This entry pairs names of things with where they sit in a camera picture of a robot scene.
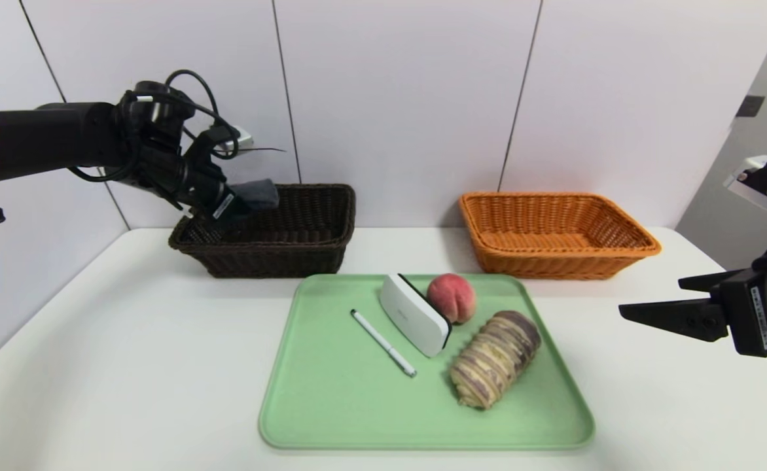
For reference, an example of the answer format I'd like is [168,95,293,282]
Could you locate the dark grey fabric pouch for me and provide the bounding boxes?
[236,178,280,211]

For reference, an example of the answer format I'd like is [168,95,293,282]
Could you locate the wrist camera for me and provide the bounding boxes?
[724,150,767,218]
[194,126,255,161]

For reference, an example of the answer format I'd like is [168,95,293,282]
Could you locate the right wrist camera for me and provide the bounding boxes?
[724,150,767,218]

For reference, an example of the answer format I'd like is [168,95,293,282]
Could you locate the black left camera cable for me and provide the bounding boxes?
[163,69,241,161]

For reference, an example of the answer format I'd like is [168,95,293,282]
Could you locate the light green plastic tray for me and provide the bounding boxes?
[259,273,595,451]

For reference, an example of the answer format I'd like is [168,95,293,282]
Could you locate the white whiteboard eraser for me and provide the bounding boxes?
[380,273,452,358]

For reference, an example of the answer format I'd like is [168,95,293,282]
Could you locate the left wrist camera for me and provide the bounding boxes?
[194,126,255,161]

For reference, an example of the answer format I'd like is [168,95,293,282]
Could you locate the white pen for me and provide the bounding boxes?
[351,309,417,377]

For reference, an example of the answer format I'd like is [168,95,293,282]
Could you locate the orange wicker basket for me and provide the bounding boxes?
[459,192,661,281]

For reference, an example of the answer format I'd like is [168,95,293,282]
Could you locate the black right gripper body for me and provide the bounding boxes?
[719,241,767,358]

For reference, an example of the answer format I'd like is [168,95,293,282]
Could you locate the dark brown wicker basket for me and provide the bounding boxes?
[168,184,357,279]

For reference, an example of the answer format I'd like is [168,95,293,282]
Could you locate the striped purple bread roll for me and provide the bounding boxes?
[450,310,542,410]

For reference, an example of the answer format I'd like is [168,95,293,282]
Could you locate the pink peach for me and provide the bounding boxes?
[427,273,476,325]

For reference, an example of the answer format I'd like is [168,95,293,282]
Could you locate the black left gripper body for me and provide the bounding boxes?
[185,169,238,226]

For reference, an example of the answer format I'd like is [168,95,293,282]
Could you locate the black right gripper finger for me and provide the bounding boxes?
[618,297,730,343]
[677,268,744,292]

